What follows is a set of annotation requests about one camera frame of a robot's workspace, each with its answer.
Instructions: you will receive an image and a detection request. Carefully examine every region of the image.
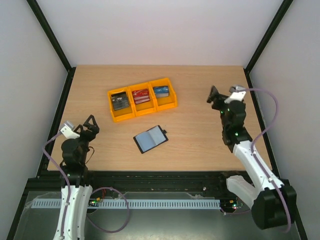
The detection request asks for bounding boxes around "blue card stack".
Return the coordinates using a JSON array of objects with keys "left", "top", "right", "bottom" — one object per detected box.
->
[{"left": 153, "top": 85, "right": 170, "bottom": 98}]

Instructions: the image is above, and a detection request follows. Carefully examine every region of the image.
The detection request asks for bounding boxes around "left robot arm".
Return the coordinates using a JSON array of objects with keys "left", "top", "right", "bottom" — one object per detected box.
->
[{"left": 53, "top": 114, "right": 100, "bottom": 240}]

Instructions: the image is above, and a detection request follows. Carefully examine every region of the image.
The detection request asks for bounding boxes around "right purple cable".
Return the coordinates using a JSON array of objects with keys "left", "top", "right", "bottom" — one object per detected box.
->
[{"left": 222, "top": 87, "right": 293, "bottom": 233}]

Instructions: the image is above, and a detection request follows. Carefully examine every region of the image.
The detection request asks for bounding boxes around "white slotted cable duct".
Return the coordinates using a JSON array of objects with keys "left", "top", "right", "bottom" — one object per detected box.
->
[{"left": 30, "top": 198, "right": 221, "bottom": 210}]

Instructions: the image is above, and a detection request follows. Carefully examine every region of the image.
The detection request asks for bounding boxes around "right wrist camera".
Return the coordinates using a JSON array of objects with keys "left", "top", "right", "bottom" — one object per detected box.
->
[{"left": 224, "top": 85, "right": 246, "bottom": 104}]

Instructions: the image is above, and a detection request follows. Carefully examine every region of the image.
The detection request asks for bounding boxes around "black VIP card stack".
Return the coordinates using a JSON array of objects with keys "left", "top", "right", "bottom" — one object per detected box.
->
[{"left": 111, "top": 91, "right": 130, "bottom": 111}]

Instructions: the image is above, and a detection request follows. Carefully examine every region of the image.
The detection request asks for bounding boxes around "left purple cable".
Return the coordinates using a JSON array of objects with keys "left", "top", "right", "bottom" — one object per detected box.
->
[{"left": 42, "top": 132, "right": 131, "bottom": 240}]

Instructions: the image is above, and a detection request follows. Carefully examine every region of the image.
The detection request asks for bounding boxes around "black aluminium frame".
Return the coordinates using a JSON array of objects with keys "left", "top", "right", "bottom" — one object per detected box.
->
[{"left": 7, "top": 0, "right": 293, "bottom": 240}]

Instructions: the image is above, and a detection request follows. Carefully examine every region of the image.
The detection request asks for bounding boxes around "red card stack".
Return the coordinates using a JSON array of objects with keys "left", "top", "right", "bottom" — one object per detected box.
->
[{"left": 131, "top": 88, "right": 150, "bottom": 105}]

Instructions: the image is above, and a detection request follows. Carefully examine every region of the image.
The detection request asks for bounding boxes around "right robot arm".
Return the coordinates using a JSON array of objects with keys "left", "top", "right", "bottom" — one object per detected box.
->
[{"left": 207, "top": 85, "right": 297, "bottom": 233}]

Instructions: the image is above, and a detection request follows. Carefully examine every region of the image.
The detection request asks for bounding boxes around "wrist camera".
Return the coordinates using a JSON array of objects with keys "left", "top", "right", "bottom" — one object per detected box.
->
[
  {"left": 224, "top": 85, "right": 246, "bottom": 104},
  {"left": 59, "top": 120, "right": 80, "bottom": 139}
]

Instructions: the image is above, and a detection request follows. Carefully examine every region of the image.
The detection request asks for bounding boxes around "orange plastic sorting bin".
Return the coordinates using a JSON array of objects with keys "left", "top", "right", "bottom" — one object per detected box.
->
[{"left": 107, "top": 77, "right": 178, "bottom": 123}]

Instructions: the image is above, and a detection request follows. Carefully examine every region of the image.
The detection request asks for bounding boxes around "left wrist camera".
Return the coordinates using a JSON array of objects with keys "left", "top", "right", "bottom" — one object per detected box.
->
[{"left": 59, "top": 120, "right": 80, "bottom": 139}]

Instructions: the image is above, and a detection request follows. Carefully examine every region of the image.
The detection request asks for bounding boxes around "purple cable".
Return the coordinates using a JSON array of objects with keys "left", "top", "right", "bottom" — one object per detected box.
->
[
  {"left": 222, "top": 87, "right": 293, "bottom": 233},
  {"left": 42, "top": 132, "right": 131, "bottom": 240}
]

